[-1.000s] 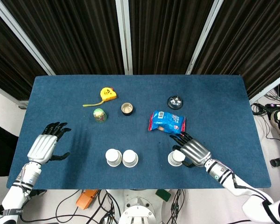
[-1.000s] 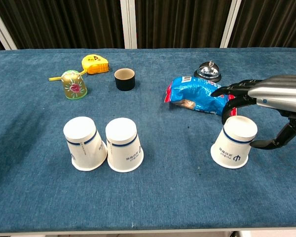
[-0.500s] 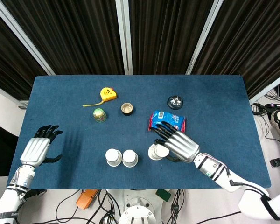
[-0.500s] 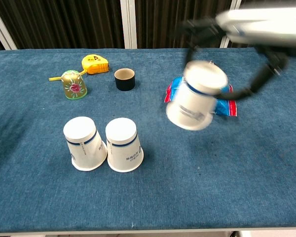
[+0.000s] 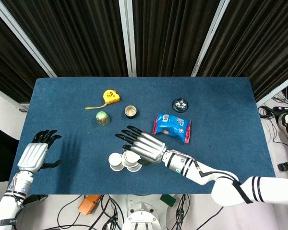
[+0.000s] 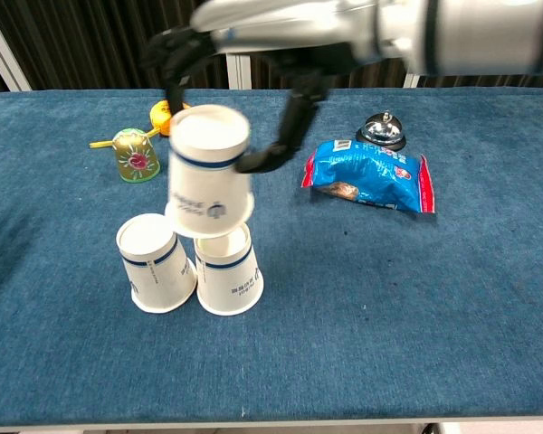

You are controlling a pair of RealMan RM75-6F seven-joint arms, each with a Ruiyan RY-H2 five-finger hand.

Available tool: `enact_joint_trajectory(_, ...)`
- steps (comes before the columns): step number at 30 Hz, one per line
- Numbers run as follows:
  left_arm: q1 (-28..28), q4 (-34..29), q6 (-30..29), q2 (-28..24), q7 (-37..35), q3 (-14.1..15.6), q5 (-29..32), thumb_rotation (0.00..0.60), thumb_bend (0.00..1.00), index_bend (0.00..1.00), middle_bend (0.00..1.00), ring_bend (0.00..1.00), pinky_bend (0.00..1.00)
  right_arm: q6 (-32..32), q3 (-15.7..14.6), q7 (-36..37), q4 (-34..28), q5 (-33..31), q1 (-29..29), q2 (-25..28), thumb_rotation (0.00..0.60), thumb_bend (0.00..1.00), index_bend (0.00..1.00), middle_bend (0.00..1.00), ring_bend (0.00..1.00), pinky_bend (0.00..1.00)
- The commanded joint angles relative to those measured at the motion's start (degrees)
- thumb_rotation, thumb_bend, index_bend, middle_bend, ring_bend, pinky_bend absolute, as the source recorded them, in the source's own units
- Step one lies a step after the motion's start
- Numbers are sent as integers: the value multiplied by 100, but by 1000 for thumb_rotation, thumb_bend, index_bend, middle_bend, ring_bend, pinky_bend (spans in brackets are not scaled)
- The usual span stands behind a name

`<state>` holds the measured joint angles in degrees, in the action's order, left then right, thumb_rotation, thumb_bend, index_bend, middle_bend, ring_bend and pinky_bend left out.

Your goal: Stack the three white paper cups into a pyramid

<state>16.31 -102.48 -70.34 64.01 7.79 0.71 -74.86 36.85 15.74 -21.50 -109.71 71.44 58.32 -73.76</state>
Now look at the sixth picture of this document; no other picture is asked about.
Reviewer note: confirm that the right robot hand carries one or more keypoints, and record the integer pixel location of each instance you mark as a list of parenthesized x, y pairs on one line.
[(280, 27)]

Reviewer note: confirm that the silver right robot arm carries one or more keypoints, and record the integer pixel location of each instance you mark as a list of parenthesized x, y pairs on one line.
[(479, 31)]

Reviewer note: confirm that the silver call bell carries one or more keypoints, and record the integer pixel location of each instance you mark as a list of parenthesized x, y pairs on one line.
[(381, 131)]

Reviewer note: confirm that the yellow tape measure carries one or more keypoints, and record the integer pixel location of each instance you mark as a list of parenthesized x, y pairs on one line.
[(159, 115)]

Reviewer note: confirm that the blue snack bag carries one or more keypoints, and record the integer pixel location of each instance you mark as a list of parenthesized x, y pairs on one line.
[(371, 174)]

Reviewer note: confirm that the green gold foil bell ornament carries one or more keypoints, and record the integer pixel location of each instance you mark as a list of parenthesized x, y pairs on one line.
[(136, 158)]

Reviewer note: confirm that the dark pleated curtain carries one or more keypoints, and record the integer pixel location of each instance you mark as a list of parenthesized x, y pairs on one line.
[(72, 40)]

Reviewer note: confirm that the thin yellow strip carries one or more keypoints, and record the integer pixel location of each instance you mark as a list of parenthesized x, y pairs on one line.
[(100, 144)]

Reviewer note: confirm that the blue tablecloth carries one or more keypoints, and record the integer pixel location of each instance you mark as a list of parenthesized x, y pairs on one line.
[(344, 352)]

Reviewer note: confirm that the white frame post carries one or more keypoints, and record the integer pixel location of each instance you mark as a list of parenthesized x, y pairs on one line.
[(4, 54), (239, 72), (411, 80)]

